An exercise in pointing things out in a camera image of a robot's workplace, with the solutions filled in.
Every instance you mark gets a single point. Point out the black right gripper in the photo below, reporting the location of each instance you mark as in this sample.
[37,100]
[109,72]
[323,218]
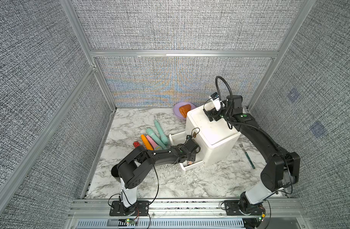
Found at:
[214,113]

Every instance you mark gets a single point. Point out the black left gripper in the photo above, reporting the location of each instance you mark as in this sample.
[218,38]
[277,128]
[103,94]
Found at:
[190,148]

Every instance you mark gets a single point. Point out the white bottom drawer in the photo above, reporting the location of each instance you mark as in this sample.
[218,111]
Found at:
[180,138]

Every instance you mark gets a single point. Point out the teal toy microphone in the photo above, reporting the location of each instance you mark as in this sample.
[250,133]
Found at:
[163,137]
[153,135]

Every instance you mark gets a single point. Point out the white plastic drawer cabinet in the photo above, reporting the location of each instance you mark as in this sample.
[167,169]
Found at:
[214,137]

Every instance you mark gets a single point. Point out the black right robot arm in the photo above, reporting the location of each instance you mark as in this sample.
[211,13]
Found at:
[282,167]

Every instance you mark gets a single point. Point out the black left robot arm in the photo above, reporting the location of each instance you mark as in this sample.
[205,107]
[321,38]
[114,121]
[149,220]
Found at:
[133,169]

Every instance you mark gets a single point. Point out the orange toy food slice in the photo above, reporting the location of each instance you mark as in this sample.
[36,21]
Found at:
[184,110]

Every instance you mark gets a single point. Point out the purple plastic plate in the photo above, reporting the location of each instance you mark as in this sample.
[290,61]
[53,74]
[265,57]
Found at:
[176,107]

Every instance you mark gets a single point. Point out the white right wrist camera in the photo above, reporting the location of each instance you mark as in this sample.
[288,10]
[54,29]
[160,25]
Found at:
[216,101]

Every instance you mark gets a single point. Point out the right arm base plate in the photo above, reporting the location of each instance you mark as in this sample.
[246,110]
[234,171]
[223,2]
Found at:
[242,208]

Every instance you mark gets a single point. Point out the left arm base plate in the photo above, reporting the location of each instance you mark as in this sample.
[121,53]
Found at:
[119,210]

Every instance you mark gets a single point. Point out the aluminium mounting rail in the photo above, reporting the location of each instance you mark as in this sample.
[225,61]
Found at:
[187,207]

